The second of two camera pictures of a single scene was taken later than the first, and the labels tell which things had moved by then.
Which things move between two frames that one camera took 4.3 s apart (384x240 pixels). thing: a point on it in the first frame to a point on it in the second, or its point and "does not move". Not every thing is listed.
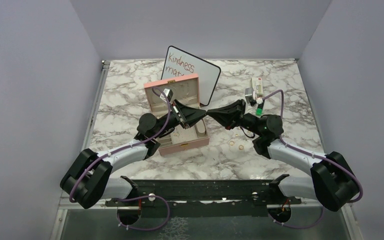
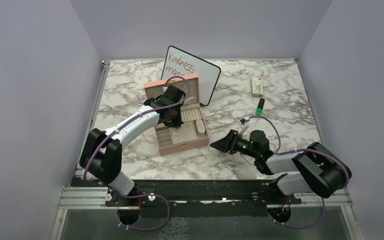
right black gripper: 230,116 to 227,144
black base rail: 207,198 does not move
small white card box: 257,85 does not move
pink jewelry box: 186,90 does not move
